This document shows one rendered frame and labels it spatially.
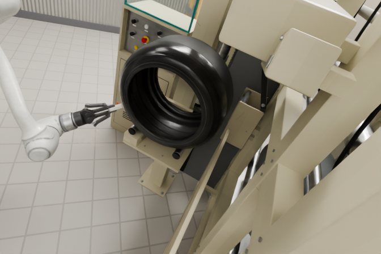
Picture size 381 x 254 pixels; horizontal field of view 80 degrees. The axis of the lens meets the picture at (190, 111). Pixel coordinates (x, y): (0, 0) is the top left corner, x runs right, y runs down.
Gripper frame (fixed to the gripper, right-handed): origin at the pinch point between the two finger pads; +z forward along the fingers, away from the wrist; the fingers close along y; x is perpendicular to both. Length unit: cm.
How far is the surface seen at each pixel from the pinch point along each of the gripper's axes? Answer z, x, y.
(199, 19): 54, -3, -32
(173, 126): 27.0, -3.0, 23.7
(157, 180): 7, -46, 93
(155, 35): 40, -67, -22
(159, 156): 13.4, 6.3, 33.7
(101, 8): 6, -336, -54
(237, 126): 61, 13, 29
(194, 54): 39, 26, -22
